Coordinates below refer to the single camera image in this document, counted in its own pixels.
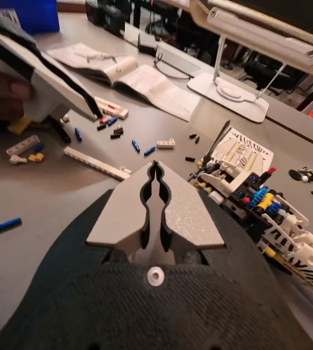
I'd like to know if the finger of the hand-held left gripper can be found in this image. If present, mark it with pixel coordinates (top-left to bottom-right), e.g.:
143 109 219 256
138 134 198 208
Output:
34 49 103 121

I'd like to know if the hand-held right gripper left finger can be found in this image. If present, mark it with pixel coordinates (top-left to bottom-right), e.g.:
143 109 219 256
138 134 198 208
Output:
86 161 157 257

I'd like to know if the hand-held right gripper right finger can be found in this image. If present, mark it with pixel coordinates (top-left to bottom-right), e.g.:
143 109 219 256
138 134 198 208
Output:
158 161 225 256

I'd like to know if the long white lego beam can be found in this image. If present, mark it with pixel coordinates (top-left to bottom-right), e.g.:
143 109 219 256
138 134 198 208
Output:
64 146 132 181

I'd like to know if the partly built lego aircraft model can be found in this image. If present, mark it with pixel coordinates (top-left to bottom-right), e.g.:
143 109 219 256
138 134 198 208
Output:
188 120 313 305

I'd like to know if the yellow lego plate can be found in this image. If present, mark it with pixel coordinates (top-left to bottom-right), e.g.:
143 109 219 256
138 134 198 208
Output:
7 116 32 135

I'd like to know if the thick white lego beam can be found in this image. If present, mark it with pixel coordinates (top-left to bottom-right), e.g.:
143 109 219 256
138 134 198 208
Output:
6 135 40 156

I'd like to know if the white angled lego beam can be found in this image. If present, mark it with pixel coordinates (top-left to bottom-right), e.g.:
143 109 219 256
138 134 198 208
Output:
156 138 175 150

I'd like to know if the small black lego assembly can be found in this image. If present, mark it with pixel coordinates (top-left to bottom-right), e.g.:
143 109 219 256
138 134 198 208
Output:
288 167 313 185

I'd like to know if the person's left hand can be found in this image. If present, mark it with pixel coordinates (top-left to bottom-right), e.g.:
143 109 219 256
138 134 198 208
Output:
0 50 34 121

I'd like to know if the blue plastic bin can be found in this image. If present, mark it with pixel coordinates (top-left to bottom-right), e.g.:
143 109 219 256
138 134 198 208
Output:
0 0 60 34

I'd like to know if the long black flat bar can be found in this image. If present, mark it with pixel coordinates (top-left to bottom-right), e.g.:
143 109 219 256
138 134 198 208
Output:
48 115 72 143

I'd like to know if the zebra striped sticker sheet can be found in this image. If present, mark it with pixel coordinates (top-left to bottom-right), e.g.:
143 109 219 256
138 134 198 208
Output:
210 127 274 175

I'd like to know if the open instruction booklet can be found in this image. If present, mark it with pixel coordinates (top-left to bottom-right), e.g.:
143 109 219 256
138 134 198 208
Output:
47 42 201 122

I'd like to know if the black box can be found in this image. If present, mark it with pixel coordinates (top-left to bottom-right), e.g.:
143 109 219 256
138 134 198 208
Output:
85 0 132 37

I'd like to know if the small dark adapter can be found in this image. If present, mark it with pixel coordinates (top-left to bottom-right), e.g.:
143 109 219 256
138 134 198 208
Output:
137 33 157 54

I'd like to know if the white monitor stand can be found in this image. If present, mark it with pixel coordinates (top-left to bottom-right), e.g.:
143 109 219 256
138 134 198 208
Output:
187 34 286 123

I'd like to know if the black office chair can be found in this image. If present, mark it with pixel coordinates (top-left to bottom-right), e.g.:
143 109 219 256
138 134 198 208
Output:
244 59 306 96

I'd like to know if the white lego frame piece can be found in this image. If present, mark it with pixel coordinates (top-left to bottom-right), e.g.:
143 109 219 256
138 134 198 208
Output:
94 96 129 120

